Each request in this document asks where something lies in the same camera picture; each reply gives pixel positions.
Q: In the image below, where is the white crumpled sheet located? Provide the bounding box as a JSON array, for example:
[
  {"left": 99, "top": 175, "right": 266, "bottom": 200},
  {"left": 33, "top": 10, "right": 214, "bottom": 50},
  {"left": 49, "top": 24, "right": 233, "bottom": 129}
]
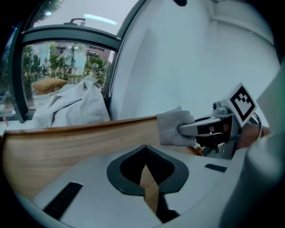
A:
[{"left": 32, "top": 75, "right": 111, "bottom": 129}]

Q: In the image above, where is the person's right hand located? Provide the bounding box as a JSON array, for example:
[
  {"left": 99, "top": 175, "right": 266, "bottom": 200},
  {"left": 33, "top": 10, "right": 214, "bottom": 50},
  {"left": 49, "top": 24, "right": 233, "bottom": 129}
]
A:
[{"left": 222, "top": 122, "right": 232, "bottom": 138}]

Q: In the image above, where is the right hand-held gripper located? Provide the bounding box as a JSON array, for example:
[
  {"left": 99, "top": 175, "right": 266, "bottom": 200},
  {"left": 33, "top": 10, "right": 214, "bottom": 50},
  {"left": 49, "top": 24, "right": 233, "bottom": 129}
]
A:
[{"left": 177, "top": 82, "right": 258, "bottom": 160}]

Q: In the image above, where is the dark window frame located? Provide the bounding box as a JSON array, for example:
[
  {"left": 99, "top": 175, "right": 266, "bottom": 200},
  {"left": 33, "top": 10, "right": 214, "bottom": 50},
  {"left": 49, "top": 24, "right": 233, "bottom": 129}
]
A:
[{"left": 10, "top": 22, "right": 125, "bottom": 124}]

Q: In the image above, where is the tan cushion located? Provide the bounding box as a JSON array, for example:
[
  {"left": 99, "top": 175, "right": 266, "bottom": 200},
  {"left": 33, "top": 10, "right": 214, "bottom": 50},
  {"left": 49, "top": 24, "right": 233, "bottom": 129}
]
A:
[{"left": 33, "top": 77, "right": 67, "bottom": 93}]

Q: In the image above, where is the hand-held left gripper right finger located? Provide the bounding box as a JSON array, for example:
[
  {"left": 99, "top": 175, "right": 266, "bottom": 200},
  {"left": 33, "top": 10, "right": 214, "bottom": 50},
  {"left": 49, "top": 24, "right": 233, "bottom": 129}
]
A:
[{"left": 145, "top": 145, "right": 233, "bottom": 224}]

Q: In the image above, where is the wooden tray table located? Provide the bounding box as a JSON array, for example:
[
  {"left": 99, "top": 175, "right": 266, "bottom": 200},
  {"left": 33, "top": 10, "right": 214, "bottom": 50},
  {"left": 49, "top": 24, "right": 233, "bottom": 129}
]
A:
[{"left": 1, "top": 115, "right": 202, "bottom": 213}]

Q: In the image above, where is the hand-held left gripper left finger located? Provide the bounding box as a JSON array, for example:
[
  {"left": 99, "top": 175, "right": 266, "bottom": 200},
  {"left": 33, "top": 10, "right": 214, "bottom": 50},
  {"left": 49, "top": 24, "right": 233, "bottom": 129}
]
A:
[{"left": 31, "top": 144, "right": 162, "bottom": 228}]

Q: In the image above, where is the grey cloth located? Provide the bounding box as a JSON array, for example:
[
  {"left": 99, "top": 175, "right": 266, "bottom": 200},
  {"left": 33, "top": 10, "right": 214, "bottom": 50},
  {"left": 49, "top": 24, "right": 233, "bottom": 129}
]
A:
[{"left": 156, "top": 106, "right": 196, "bottom": 147}]

